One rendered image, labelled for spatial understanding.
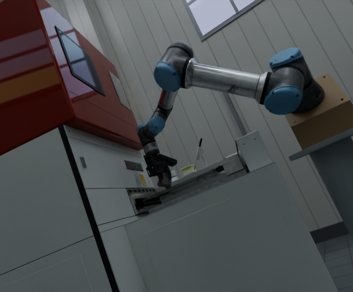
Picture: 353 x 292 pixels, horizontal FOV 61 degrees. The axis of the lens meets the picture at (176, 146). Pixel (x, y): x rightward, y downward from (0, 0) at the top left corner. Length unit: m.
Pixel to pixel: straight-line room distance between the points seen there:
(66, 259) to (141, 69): 3.28
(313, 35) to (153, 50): 1.89
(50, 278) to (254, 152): 0.85
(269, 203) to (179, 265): 0.40
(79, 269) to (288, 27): 3.11
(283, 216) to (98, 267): 0.65
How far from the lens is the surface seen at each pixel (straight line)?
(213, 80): 1.12
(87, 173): 1.14
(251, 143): 1.22
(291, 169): 3.35
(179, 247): 1.19
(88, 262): 1.10
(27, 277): 1.22
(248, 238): 1.16
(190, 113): 3.67
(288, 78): 1.11
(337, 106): 1.25
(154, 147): 1.53
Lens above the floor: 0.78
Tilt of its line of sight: 12 degrees up
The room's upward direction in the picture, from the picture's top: 23 degrees counter-clockwise
